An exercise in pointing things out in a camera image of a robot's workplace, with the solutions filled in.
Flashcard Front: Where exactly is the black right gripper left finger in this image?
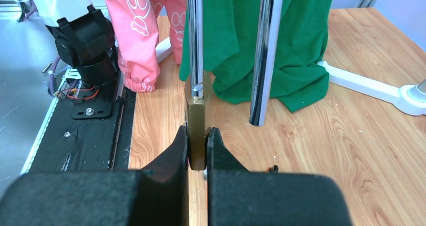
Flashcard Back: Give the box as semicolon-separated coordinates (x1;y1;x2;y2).
1;126;189;225

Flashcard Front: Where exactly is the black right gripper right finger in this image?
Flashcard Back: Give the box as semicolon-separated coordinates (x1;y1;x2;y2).
207;128;353;225

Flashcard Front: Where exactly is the large brass padlock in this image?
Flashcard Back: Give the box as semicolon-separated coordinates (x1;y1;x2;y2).
184;0;286;171

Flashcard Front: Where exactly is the orange black Opel padlock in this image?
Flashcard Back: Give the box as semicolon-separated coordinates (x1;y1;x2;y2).
265;165;279;173

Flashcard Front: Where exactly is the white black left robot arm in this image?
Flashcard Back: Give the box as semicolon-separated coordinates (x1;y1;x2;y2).
16;0;119;87

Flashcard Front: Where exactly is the green garment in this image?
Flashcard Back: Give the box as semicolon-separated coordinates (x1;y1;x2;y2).
179;0;332;123

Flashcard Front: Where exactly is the pink patterned garment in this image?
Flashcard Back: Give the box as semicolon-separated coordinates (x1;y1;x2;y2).
105;0;187;92

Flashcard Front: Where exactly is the white metal clothes rack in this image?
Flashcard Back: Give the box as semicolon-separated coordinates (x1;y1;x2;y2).
154;36;426;117

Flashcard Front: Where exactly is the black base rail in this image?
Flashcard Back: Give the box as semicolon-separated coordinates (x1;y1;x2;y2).
21;75;136;174

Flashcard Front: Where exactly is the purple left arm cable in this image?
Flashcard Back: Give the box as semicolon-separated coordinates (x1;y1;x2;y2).
46;56;62;97

